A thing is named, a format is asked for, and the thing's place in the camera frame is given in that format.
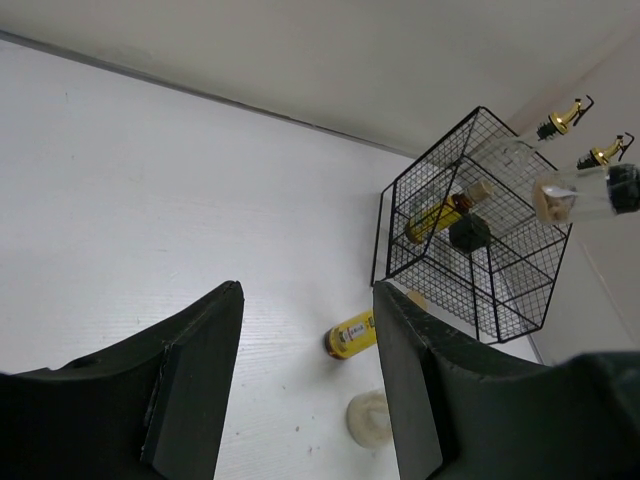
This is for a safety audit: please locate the white powder jar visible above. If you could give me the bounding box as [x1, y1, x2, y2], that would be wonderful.
[346, 390, 393, 450]

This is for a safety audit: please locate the yellow label brown bottle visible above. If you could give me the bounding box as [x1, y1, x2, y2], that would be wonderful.
[404, 180, 494, 245]
[323, 309, 377, 360]

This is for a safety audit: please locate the brown spice jar black lid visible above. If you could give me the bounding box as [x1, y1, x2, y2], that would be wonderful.
[532, 163, 639, 225]

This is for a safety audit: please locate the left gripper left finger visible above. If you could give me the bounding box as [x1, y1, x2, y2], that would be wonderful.
[1, 281, 244, 479]

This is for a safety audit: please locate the clear oil bottle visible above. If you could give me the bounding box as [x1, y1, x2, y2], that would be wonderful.
[468, 95, 595, 187]

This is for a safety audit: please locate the oil bottle with dark contents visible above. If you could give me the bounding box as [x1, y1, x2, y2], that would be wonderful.
[466, 132, 635, 237]

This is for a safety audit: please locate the black wire basket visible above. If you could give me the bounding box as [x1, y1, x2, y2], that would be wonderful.
[371, 106, 571, 344]

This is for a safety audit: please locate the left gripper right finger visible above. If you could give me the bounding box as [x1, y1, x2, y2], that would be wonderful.
[373, 282, 639, 479]

